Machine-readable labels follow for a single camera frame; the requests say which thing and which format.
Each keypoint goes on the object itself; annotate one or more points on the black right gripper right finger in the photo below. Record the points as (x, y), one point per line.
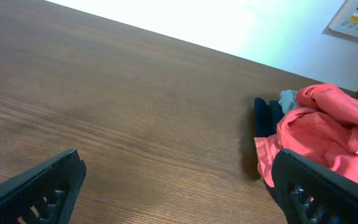
(310, 193)

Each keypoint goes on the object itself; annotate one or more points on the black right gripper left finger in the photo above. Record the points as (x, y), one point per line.
(46, 193)

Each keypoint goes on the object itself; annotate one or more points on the red printed t-shirt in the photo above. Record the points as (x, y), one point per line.
(323, 128)

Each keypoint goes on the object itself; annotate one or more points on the navy folded garment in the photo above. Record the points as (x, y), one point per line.
(266, 117)

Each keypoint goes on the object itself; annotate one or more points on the light grey folded garment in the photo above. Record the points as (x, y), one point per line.
(288, 100)

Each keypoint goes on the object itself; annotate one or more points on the white wall control panel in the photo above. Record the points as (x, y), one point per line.
(354, 20)

